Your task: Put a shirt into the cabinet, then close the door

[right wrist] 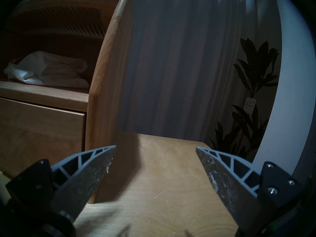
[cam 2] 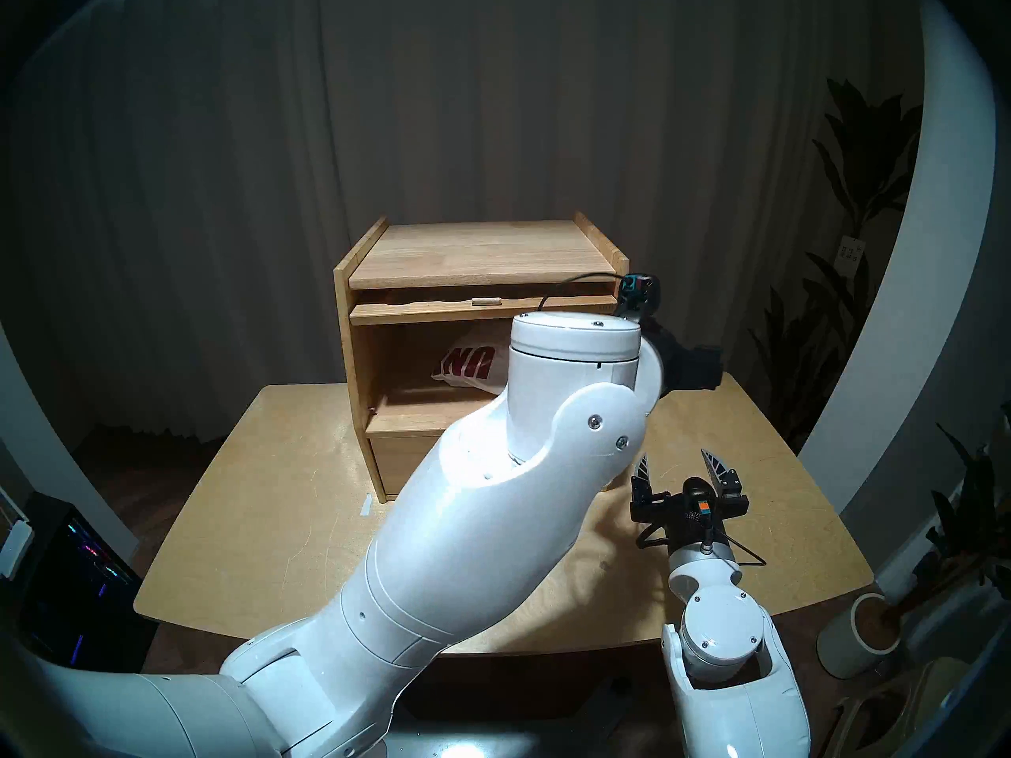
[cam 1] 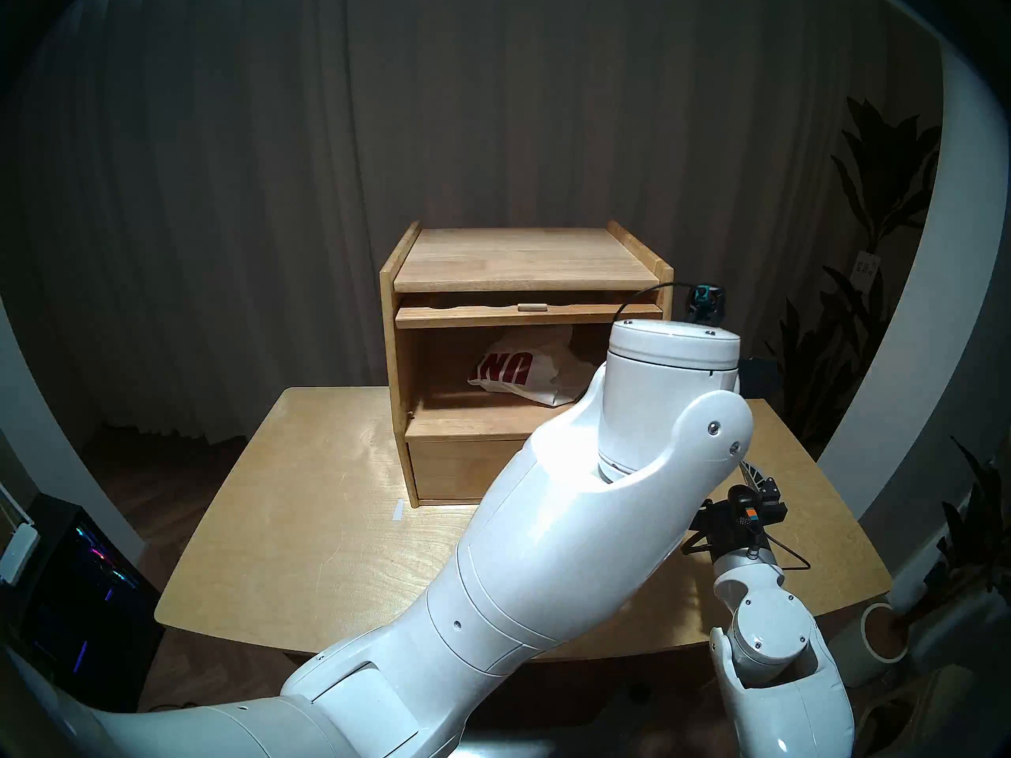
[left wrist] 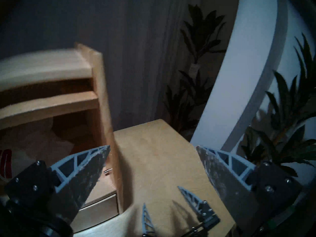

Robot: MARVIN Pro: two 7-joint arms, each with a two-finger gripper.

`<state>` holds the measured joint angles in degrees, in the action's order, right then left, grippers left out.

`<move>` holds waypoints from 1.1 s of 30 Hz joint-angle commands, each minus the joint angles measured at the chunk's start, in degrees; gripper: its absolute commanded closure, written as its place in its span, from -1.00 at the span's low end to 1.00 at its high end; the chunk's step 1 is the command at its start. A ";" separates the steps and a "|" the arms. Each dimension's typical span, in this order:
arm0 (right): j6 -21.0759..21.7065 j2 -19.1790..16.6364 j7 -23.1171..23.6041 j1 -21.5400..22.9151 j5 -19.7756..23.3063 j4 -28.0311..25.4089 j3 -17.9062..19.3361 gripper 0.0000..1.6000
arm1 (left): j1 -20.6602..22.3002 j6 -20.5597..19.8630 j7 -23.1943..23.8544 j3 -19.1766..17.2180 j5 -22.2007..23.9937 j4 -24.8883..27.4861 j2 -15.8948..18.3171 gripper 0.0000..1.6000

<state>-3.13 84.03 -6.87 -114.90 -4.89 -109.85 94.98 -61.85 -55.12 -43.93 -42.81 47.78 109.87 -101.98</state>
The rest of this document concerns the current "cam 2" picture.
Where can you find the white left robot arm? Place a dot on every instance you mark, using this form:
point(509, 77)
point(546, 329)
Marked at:
point(474, 543)

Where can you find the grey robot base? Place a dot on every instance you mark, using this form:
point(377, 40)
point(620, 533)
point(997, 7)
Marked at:
point(553, 737)

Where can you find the wooden drawer with knob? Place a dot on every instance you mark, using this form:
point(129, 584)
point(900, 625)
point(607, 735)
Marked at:
point(399, 468)

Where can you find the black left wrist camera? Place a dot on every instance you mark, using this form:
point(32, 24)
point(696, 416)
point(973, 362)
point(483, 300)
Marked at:
point(638, 290)

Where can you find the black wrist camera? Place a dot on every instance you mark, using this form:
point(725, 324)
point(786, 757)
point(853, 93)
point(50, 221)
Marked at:
point(699, 500)
point(638, 290)

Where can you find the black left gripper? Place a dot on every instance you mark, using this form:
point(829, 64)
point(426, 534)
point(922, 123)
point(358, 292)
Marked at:
point(687, 369)

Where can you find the grey curtain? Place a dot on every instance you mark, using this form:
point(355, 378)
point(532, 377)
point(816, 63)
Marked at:
point(474, 93)

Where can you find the white round plant pot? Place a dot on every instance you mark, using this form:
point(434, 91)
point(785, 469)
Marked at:
point(841, 646)

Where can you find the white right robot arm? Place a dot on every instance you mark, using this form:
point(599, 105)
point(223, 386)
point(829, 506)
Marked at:
point(734, 685)

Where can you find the white paper plant tag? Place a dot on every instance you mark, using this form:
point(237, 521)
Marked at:
point(850, 255)

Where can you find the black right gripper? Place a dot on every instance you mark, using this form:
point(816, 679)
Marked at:
point(652, 510)

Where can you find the white shirt with red print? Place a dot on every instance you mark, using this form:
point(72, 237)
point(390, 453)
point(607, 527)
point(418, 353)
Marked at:
point(474, 365)

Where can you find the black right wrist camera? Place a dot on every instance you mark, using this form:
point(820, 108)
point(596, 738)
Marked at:
point(699, 500)

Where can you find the wooden cabinet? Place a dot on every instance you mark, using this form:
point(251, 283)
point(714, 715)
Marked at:
point(482, 251)

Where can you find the black computer tower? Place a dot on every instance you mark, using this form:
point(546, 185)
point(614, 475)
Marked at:
point(79, 598)

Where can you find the dark potted plant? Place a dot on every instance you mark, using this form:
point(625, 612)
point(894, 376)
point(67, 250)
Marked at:
point(967, 527)

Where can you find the white box device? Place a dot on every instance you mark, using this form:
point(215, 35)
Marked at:
point(14, 547)

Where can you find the tall dark leafy plant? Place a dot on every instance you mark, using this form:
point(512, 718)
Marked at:
point(861, 156)

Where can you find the wooden sliding panel with knob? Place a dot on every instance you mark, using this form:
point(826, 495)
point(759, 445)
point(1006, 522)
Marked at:
point(411, 313)

